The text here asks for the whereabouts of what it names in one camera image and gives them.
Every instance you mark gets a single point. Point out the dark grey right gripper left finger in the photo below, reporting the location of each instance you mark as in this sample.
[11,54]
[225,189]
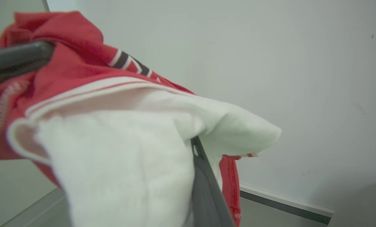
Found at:
[14,60]

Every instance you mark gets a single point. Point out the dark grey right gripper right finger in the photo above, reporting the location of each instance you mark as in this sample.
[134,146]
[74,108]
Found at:
[207,198]

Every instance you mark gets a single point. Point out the red and white garment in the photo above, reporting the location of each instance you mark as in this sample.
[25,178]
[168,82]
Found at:
[112,142]

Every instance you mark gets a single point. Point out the white grey baseboard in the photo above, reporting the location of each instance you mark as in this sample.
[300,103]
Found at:
[285,203]

